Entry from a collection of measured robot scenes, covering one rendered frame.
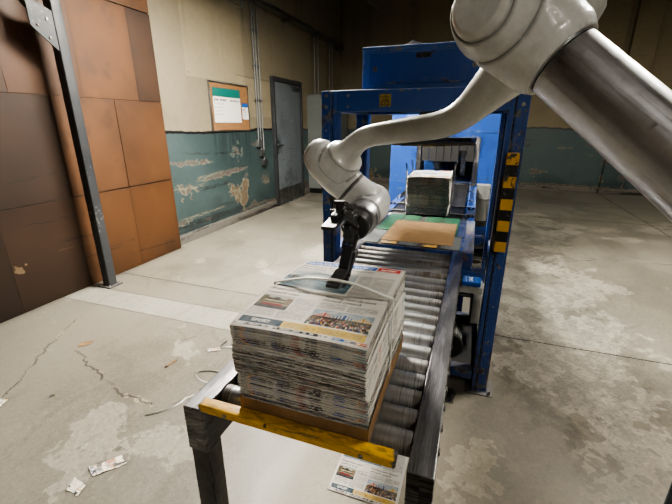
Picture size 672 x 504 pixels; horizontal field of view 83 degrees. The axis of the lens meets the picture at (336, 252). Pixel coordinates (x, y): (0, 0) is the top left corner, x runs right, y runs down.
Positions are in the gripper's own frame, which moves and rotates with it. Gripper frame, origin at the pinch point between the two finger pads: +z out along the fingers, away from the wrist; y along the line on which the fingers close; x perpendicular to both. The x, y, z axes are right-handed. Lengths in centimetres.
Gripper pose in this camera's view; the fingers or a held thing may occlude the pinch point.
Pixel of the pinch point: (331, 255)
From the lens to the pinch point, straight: 81.7
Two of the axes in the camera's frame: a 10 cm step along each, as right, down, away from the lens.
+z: -3.4, 4.3, -8.4
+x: -9.4, -1.0, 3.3
